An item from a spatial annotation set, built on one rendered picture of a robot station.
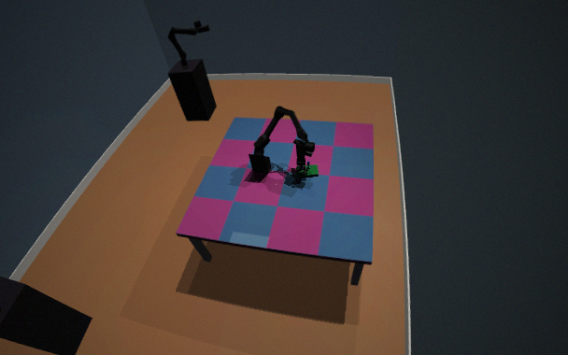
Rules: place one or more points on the green circuit board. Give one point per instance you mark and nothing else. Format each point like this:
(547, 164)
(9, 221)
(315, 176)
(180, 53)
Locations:
(306, 170)

